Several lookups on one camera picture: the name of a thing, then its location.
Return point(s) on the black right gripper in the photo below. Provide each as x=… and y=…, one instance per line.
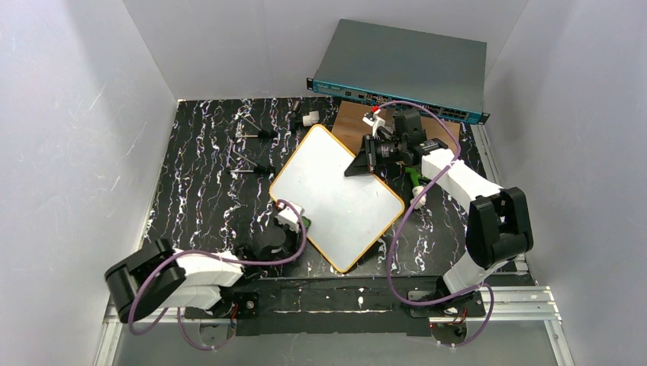
x=368, y=153

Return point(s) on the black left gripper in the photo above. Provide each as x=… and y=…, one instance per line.
x=291, y=238

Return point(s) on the green black whiteboard eraser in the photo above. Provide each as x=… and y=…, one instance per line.
x=306, y=221

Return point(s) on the orange framed whiteboard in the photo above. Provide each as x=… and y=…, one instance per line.
x=348, y=214

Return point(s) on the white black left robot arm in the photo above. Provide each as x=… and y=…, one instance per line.
x=159, y=276

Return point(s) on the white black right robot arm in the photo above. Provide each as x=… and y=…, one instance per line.
x=498, y=228

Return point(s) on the white pipe elbow fitting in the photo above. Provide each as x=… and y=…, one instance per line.
x=419, y=198

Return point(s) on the brown wooden board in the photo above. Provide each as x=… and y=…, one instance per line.
x=349, y=128

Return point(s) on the white black pipe fitting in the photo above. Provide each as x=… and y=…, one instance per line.
x=306, y=120

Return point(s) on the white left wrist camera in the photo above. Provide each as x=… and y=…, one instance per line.
x=289, y=216

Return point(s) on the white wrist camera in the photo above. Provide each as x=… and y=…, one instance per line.
x=377, y=123
x=289, y=216

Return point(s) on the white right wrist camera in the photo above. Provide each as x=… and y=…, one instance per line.
x=377, y=123

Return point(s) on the teal network switch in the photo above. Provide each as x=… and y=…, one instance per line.
x=374, y=64

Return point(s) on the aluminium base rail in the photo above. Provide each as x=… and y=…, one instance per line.
x=324, y=325

